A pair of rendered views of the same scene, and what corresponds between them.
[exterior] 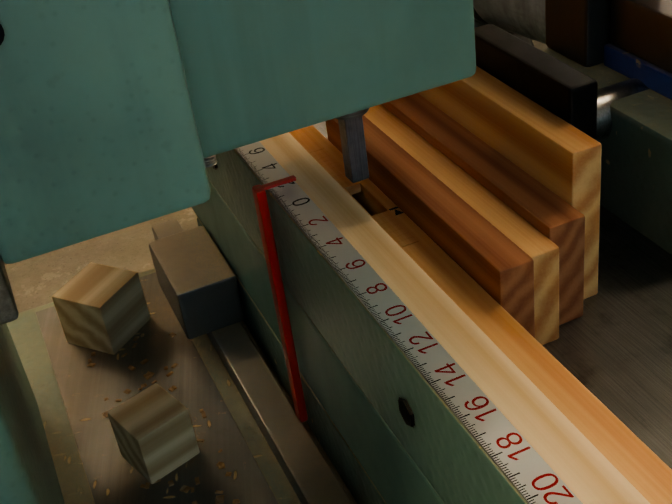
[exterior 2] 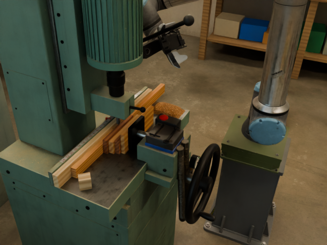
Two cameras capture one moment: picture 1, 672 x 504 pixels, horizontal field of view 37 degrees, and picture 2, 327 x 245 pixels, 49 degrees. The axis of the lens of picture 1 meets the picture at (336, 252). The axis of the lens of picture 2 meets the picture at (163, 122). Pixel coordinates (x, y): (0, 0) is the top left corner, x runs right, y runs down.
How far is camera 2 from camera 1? 1.01 m
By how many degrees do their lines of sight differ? 36
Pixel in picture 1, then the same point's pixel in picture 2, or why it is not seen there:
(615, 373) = (110, 160)
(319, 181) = (114, 121)
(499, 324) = (99, 144)
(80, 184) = (74, 105)
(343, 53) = (108, 108)
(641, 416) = (103, 164)
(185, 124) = (83, 106)
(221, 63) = (96, 102)
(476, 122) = not seen: hidden behind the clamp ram
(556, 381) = (92, 151)
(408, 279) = (99, 135)
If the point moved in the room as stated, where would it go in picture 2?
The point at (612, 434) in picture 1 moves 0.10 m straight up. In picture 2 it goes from (86, 156) to (83, 131)
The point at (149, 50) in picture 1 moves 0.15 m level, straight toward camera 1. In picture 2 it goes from (81, 97) to (44, 117)
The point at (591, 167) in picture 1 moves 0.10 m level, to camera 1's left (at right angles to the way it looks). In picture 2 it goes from (122, 137) to (104, 124)
